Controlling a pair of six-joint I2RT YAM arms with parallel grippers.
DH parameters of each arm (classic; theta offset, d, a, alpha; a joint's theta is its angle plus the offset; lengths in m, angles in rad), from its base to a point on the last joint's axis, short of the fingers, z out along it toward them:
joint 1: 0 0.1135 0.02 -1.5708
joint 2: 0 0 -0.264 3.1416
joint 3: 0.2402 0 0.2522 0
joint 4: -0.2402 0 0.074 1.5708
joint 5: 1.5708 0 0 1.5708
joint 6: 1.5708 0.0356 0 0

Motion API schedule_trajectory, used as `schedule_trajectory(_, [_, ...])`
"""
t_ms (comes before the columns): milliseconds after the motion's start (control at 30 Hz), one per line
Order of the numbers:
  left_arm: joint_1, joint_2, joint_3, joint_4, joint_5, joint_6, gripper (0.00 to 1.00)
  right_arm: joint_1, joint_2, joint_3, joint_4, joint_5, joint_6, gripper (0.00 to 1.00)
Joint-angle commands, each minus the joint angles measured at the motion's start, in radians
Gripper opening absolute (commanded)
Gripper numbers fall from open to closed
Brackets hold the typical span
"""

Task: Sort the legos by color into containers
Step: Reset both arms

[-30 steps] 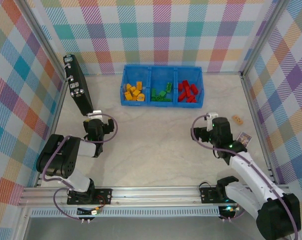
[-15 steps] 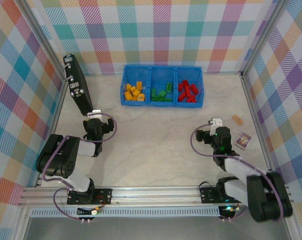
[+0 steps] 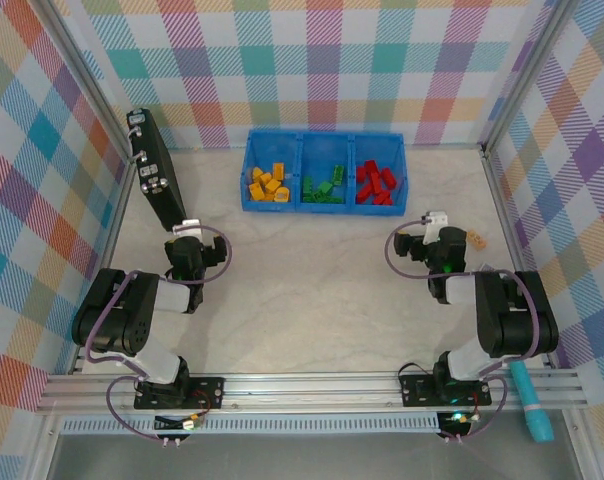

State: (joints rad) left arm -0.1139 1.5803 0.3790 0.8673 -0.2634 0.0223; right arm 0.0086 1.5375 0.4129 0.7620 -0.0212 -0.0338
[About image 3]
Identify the blue three-compartment bin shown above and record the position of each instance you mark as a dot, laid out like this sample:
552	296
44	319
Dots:
322	150

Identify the aluminium side rail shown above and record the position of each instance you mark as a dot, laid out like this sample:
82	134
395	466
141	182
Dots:
502	210
114	220

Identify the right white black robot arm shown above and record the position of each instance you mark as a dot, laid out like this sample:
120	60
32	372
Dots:
512	310

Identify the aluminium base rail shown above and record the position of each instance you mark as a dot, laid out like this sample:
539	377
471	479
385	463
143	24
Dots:
307	392

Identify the teal marker pen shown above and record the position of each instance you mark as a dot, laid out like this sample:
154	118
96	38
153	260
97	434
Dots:
532	405

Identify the green lego brick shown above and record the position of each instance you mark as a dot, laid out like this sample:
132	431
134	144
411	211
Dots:
312	197
338	173
336	198
308	184
324	187

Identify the yellow round lego piece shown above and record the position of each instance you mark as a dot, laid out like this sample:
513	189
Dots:
282	193

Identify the black case with metal latches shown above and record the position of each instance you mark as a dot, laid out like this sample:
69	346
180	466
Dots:
157	175

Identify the small power connector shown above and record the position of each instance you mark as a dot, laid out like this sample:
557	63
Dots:
192	422
457	419

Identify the tan lego brick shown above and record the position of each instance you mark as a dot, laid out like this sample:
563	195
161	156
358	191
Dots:
477	240

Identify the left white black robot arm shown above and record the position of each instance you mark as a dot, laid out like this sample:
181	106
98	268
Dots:
117	315

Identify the aluminium frame post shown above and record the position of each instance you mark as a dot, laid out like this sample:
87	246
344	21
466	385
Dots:
527	75
77	55

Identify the small red lego brick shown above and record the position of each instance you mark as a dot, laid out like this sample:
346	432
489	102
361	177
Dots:
370	165

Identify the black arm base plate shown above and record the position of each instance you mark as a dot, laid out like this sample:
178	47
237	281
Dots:
209	392
414	392

